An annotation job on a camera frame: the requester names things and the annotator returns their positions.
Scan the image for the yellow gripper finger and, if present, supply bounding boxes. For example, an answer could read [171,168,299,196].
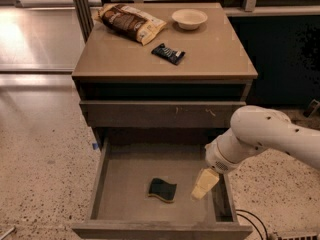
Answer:
[191,168,219,200]

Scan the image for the dark blue snack packet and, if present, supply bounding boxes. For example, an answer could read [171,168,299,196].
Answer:
[151,43,185,65]

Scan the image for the closed top drawer front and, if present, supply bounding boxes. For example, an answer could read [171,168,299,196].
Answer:
[80,100,246,128]

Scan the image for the blue tape piece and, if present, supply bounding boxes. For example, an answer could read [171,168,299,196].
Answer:
[92,143,99,150]

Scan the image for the brown chip bag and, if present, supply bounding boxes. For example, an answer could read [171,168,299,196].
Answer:
[93,4,167,46]

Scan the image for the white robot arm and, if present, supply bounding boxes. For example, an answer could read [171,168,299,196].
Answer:
[191,105,320,200]

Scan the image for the white bowl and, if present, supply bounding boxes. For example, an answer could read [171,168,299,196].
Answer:
[172,9,208,31]

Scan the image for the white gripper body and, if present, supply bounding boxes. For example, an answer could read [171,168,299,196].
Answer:
[205,140,240,174]

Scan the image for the metal floor vent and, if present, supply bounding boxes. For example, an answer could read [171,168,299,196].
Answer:
[268,231,320,240]

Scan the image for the black floor cable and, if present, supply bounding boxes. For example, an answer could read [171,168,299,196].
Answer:
[235,209,270,240]

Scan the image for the grey drawer cabinet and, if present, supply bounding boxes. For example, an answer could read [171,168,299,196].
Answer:
[71,2,259,240]

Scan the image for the metal rod on floor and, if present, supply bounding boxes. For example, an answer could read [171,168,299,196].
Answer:
[0,226,16,240]

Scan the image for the dark green yellow sponge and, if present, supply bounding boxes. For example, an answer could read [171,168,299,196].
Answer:
[148,178,177,203]

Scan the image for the metal window frame post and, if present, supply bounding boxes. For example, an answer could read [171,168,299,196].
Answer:
[73,0,94,42]

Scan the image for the open middle drawer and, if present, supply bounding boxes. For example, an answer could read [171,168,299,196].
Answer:
[72,143,252,240]

